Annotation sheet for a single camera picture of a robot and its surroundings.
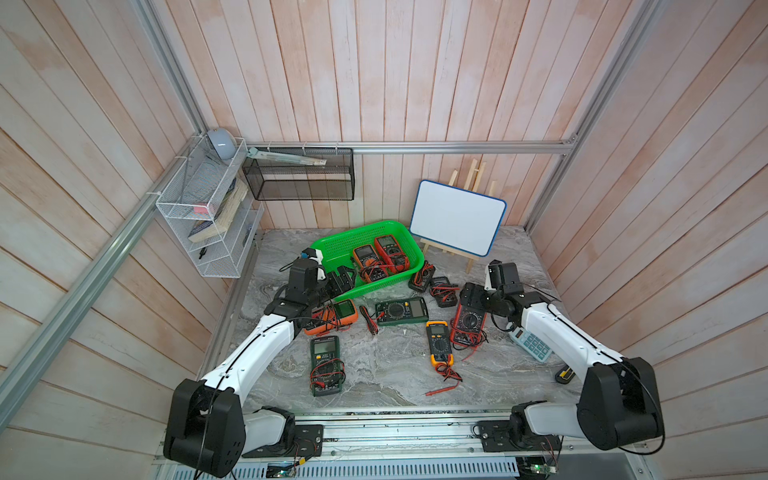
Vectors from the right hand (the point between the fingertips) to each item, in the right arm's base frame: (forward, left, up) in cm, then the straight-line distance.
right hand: (472, 294), depth 90 cm
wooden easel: (+32, 0, +23) cm, 39 cm away
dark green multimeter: (-22, +43, -6) cm, 48 cm away
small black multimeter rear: (+9, +15, -6) cm, 19 cm away
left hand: (-2, +38, +8) cm, 39 cm away
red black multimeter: (+20, +25, -4) cm, 32 cm away
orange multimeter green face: (-4, +41, -5) cm, 41 cm away
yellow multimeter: (-15, +11, -7) cm, 20 cm away
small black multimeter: (+5, +7, -6) cm, 10 cm away
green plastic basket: (+22, +45, -5) cm, 50 cm away
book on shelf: (+6, +75, +22) cm, 79 cm away
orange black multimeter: (+15, +33, -4) cm, 37 cm away
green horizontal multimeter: (-2, +19, -7) cm, 21 cm away
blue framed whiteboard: (+22, +3, +11) cm, 25 cm away
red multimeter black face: (-9, +2, -5) cm, 10 cm away
